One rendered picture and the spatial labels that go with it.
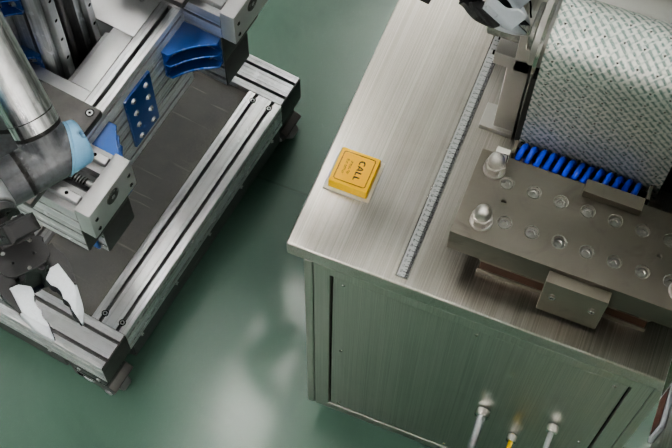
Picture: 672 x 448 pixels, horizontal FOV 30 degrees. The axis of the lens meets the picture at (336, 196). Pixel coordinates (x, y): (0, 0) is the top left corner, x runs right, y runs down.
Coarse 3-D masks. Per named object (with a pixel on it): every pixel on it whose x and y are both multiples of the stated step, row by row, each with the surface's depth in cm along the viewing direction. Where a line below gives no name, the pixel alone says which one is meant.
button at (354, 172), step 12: (348, 156) 213; (360, 156) 213; (336, 168) 212; (348, 168) 212; (360, 168) 212; (372, 168) 212; (336, 180) 211; (348, 180) 211; (360, 180) 211; (372, 180) 211; (348, 192) 212; (360, 192) 210
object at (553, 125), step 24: (528, 120) 197; (552, 120) 194; (576, 120) 192; (600, 120) 189; (552, 144) 200; (576, 144) 198; (600, 144) 195; (624, 144) 192; (648, 144) 190; (600, 168) 201; (624, 168) 198; (648, 168) 195
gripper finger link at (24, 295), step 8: (16, 288) 167; (24, 288) 167; (16, 296) 166; (24, 296) 166; (32, 296) 166; (24, 304) 166; (32, 304) 166; (24, 312) 165; (32, 312) 165; (40, 312) 165; (24, 320) 166; (32, 320) 165; (40, 320) 165; (32, 328) 165; (40, 328) 165; (48, 328) 165; (48, 336) 165
